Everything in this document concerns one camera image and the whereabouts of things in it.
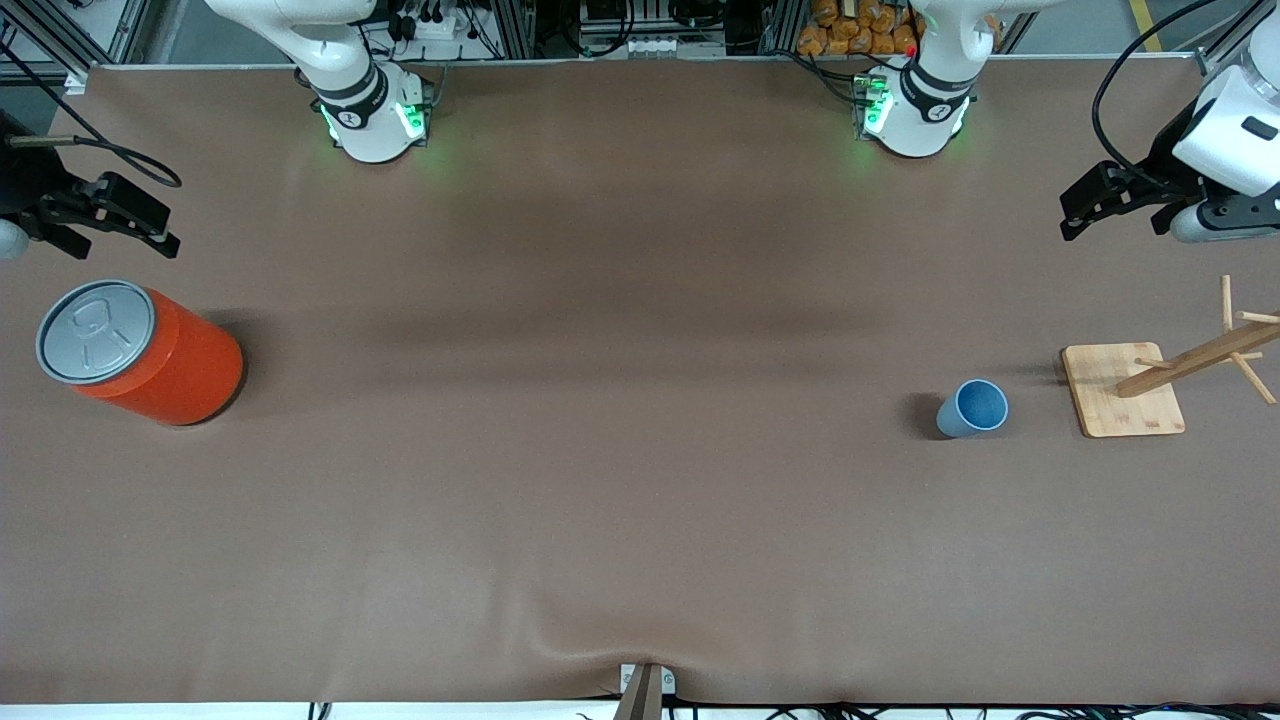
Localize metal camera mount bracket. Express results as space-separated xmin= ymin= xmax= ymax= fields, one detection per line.
xmin=612 ymin=662 xmax=677 ymax=720

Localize light blue plastic cup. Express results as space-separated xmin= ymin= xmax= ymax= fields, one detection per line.
xmin=936 ymin=379 xmax=1010 ymax=439

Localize black base power cable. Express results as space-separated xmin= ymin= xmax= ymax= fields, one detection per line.
xmin=783 ymin=48 xmax=869 ymax=107

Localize wooden cup rack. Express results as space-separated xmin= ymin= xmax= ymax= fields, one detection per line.
xmin=1061 ymin=275 xmax=1280 ymax=439

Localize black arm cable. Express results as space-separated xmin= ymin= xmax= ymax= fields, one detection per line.
xmin=1091 ymin=0 xmax=1223 ymax=189
xmin=0 ymin=40 xmax=184 ymax=191

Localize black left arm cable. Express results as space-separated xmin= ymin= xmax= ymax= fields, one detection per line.
xmin=1091 ymin=0 xmax=1223 ymax=189

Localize orange can with grey lid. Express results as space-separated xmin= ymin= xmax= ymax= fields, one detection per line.
xmin=36 ymin=279 xmax=245 ymax=428

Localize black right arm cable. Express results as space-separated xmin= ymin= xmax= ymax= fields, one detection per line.
xmin=0 ymin=40 xmax=184 ymax=191

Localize orange snack packs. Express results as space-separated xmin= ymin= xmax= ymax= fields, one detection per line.
xmin=797 ymin=0 xmax=1003 ymax=58

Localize aluminium frame corner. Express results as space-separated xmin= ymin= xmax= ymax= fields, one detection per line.
xmin=1195 ymin=0 xmax=1280 ymax=82

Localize aluminium frame struts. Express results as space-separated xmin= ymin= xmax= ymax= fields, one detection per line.
xmin=0 ymin=0 xmax=153 ymax=93

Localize white power strip with plugs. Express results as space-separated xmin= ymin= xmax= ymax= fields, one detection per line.
xmin=385 ymin=0 xmax=473 ymax=43

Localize white connector strip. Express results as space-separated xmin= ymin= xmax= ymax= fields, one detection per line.
xmin=578 ymin=30 xmax=727 ymax=59

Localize long black floor cable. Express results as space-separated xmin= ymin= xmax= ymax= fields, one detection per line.
xmin=580 ymin=702 xmax=1280 ymax=720

